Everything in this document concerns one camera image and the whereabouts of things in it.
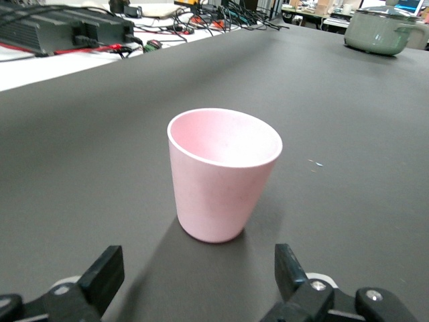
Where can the white mug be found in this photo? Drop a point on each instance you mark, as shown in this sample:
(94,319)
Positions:
(347,8)

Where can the grey-green cooking pot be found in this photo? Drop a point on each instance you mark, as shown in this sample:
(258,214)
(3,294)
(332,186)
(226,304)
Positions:
(372,37)

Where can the black power supply box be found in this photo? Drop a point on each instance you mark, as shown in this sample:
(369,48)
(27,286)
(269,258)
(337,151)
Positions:
(50,30)

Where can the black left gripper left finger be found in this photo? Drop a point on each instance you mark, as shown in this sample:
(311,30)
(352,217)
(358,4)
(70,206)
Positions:
(100,275)

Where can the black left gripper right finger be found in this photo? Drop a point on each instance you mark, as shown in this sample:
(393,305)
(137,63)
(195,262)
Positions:
(291,278)

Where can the brown cardboard box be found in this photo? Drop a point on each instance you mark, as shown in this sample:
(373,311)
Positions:
(324,6)

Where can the laptop screen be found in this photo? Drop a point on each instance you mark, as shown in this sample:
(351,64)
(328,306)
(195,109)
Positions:
(409,6)

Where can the pink plastic cup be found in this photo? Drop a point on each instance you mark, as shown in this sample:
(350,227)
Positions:
(218,188)

